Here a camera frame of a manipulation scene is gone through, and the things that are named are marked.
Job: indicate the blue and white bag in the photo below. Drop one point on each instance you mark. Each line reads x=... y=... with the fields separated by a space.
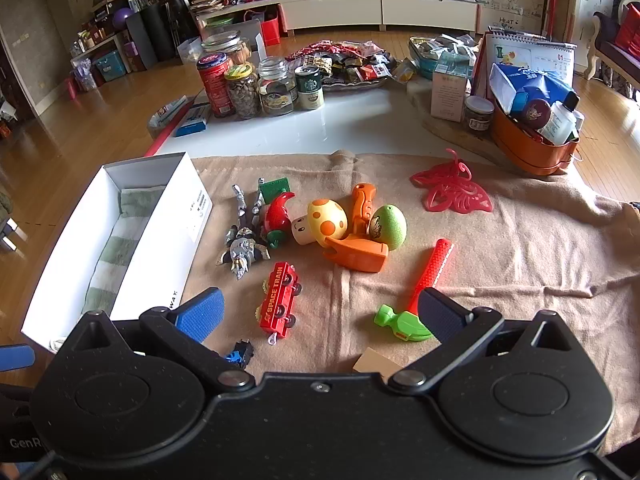
x=525 y=85

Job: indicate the orange toy hammer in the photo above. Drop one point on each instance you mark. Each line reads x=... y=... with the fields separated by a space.
x=355 y=255

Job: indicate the dark wooden bench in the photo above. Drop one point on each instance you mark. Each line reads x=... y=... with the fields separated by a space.
x=615 y=55

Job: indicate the brown wooden block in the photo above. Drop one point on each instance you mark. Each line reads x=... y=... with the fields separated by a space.
x=372 y=362

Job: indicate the round brown lid jar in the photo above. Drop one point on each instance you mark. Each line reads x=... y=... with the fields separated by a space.
x=534 y=114

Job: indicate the beige carton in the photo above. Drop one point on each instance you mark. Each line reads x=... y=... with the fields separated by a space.
x=450 y=95

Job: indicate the red tin can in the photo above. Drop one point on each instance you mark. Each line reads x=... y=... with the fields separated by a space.
x=215 y=87

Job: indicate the green striped towel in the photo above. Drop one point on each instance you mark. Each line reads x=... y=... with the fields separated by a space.
x=115 y=255

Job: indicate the blue storage bin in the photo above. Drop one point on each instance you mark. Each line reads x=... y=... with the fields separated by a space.
x=111 y=66

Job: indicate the red chili pepper toy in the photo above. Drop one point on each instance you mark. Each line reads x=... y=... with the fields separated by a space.
x=274 y=215

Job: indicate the green and white coffee can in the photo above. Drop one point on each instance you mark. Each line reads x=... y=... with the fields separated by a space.
x=309 y=87

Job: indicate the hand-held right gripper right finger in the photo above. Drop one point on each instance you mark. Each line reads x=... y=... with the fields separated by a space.
x=442 y=317

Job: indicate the beige blanket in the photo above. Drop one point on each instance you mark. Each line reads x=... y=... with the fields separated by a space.
x=525 y=270

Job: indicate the small dark jar white lid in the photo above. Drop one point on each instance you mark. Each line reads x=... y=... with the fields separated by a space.
x=477 y=115

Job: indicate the desk calendar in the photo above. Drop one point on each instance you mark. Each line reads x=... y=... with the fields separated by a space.
x=540 y=57

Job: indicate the large glass jar silver lid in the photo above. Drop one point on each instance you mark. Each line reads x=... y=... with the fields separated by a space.
x=225 y=42

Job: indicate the labelled glass jar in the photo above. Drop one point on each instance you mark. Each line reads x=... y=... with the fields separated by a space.
x=275 y=90

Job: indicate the white cardboard box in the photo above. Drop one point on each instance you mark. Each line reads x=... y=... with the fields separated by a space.
x=155 y=240

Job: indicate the blue flat box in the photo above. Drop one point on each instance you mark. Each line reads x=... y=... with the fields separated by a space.
x=192 y=122

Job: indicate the beige woven mat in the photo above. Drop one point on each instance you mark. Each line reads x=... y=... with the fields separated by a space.
x=460 y=135

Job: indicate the yellow mushroom toy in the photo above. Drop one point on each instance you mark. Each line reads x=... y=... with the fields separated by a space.
x=327 y=217

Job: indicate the red butterfly cutout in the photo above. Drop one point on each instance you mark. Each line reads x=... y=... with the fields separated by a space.
x=450 y=192

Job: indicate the red toy train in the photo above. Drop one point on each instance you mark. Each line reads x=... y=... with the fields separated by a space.
x=277 y=300

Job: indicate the small blue toy car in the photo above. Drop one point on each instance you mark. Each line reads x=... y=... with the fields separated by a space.
x=240 y=352

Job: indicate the black rolled mat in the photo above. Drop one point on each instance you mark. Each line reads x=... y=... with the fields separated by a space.
x=155 y=32

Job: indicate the white bottle black cap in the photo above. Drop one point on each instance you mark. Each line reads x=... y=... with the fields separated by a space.
x=557 y=122

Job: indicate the seed jar with yellow lid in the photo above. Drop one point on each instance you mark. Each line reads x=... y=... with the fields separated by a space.
x=243 y=95

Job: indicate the red and green toy hammer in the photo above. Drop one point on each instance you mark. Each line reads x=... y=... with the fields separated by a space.
x=432 y=270

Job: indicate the silver robot figure toy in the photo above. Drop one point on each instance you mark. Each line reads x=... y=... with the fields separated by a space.
x=245 y=252

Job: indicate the purple ball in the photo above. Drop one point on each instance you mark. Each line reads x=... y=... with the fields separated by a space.
x=122 y=19

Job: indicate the green egg toy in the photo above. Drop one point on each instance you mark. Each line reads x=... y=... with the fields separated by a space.
x=390 y=227

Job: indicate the white toothpaste box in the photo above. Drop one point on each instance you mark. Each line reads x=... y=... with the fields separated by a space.
x=167 y=110

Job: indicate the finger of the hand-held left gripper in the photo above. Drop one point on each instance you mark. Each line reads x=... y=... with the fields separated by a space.
x=15 y=357

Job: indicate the teal tin of packets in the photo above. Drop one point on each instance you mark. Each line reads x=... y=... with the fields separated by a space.
x=425 y=57

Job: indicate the red bag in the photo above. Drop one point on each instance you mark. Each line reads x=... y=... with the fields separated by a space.
x=271 y=30

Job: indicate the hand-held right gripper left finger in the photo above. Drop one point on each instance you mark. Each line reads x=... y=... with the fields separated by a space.
x=200 y=312

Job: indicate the orange basket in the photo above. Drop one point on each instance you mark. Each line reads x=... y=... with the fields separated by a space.
x=525 y=147

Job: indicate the tray of snack packets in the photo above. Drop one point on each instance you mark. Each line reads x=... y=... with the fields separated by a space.
x=350 y=67

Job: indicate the red cushion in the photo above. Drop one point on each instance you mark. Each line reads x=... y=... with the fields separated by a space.
x=629 y=30

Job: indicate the white low cabinet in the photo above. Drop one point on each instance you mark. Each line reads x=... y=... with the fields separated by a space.
x=350 y=12

